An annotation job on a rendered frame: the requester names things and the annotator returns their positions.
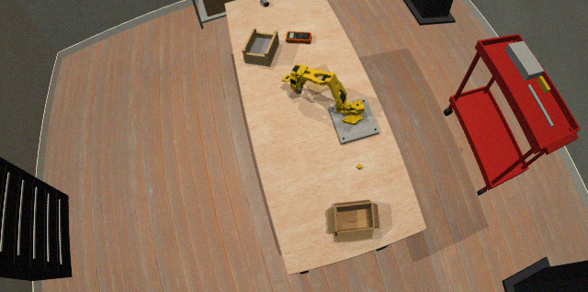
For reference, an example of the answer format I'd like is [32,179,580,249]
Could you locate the tan flat mat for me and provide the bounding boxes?
[306,64,330,95]

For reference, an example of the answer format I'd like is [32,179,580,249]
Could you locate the orange digital multimeter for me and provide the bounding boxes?
[286,31,311,44]

